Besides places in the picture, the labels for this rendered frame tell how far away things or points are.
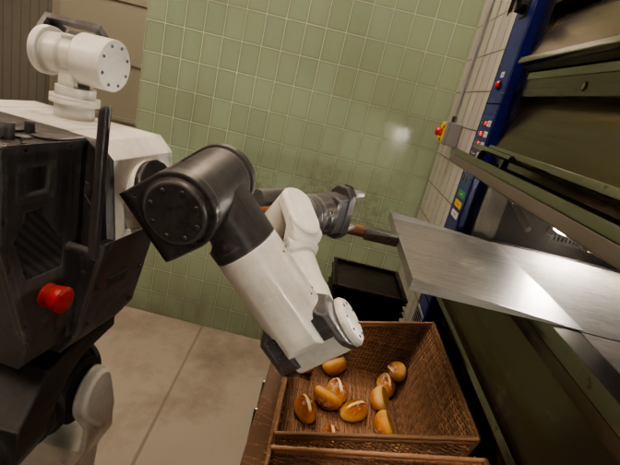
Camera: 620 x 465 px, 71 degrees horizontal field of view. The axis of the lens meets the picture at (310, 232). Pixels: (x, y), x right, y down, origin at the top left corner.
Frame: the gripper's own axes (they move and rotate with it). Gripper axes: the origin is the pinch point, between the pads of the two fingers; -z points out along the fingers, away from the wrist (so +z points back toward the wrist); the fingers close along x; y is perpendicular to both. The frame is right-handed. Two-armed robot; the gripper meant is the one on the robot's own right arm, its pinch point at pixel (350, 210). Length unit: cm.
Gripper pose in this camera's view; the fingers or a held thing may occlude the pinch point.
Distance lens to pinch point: 101.5
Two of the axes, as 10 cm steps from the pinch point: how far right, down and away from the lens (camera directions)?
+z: -6.3, 1.0, -7.7
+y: -7.5, -3.6, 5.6
